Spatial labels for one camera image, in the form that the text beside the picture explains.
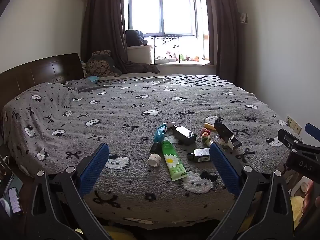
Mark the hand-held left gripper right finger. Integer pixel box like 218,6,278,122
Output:
209,143,297,240

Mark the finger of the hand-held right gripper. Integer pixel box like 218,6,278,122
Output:
277,128,305,152
304,123,320,141

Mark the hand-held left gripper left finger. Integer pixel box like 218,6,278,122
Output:
27,143,113,240

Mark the small black labelled bottle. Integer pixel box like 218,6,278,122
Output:
187,148,212,163

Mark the black box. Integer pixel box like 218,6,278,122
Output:
213,119,242,150

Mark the green daisy tube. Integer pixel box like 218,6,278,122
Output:
161,137,188,182

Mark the black bottle with white cap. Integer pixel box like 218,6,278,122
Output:
147,141,163,167

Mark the teal packet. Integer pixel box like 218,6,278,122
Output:
153,124,167,143

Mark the person's right hand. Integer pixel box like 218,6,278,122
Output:
303,180,320,207

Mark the colourful plush toy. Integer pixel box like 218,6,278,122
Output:
200,127,213,147

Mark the yellow fluffy rug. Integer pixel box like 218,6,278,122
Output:
105,195,305,240

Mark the black rectangular bottle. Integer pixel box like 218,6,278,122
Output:
172,126,197,145

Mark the grey cat print blanket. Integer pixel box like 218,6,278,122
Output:
1,74,304,230

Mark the smartphone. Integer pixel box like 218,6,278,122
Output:
8,187,22,214

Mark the striped bed sheet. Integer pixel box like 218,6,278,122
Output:
97,74,227,87

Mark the dark grey cushion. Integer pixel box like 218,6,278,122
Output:
100,56,122,77

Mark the brown patterned cushion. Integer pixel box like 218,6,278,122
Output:
86,51,112,78

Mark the dark wooden headboard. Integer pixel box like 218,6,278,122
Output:
0,53,85,98

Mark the white storage box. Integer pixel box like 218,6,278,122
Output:
127,45,152,64

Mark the row of small toys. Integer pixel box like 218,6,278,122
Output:
179,54,201,62

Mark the brown curtain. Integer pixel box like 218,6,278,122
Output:
80,0,160,74
202,0,238,82

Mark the dark clothes pile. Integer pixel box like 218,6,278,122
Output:
125,29,148,47

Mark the black drying rack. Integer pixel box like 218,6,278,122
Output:
151,36,181,63

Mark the window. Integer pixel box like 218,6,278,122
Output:
124,0,209,38

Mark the white wall socket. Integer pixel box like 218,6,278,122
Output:
286,115,302,134

